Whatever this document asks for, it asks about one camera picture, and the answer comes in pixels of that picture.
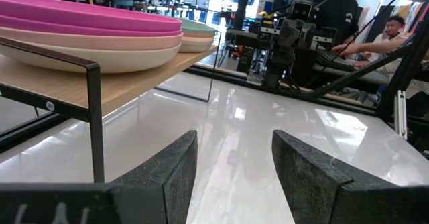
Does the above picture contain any magenta plate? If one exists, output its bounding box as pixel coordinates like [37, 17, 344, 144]
[0, 0, 184, 33]
[0, 15, 184, 38]

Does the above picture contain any black pillar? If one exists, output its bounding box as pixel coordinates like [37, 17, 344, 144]
[233, 0, 252, 30]

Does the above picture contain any person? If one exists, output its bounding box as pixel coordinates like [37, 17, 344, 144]
[331, 15, 429, 80]
[303, 0, 360, 47]

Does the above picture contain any terracotta plate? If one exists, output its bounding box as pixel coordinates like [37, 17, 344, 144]
[182, 32, 216, 39]

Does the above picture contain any grey beige plate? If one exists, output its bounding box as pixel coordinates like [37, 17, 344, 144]
[179, 42, 214, 54]

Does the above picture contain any wooden shelf black metal frame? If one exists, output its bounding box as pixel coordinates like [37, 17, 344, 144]
[0, 31, 223, 184]

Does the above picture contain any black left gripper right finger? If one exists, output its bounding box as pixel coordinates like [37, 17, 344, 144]
[271, 129, 429, 224]

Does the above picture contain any light peach plate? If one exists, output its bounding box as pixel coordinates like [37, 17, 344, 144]
[180, 36, 215, 45]

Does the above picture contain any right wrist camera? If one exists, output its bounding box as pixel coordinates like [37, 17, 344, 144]
[290, 0, 314, 23]

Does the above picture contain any sage green plate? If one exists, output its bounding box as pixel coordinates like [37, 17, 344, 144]
[179, 17, 217, 36]

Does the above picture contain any dark grey desk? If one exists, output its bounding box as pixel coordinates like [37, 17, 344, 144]
[313, 49, 391, 86]

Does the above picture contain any salmon pink plate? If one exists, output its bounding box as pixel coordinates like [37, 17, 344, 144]
[0, 25, 184, 52]

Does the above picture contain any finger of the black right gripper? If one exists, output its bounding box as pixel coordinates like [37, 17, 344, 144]
[278, 18, 300, 48]
[300, 21, 318, 49]

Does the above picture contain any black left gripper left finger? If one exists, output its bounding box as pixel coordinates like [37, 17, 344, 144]
[0, 129, 198, 224]

